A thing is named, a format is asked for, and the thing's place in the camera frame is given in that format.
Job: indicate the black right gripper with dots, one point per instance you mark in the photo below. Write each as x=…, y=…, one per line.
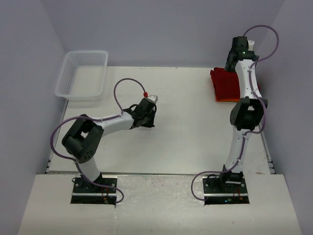
x=229, y=67

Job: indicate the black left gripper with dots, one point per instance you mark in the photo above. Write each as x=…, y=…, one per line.
x=150, y=124

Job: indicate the dark red t shirt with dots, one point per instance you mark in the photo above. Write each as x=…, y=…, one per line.
x=225, y=84

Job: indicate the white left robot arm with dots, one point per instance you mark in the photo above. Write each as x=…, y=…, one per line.
x=83, y=138

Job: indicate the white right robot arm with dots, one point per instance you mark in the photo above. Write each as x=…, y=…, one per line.
x=246, y=114

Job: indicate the folded orange t shirt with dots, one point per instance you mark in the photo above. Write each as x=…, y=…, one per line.
x=228, y=100

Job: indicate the white plastic basket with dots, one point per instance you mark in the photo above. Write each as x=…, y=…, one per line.
x=82, y=75

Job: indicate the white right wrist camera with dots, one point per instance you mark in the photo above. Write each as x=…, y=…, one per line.
x=251, y=44

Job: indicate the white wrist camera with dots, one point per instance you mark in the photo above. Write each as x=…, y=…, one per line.
x=251, y=44
x=153, y=98

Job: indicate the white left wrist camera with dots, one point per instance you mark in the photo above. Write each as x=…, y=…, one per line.
x=153, y=98

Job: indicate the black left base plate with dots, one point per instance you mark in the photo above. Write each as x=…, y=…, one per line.
x=86, y=193

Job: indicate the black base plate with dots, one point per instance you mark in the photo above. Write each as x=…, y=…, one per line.
x=216, y=193
x=86, y=193

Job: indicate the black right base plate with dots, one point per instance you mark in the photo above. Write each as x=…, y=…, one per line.
x=216, y=193

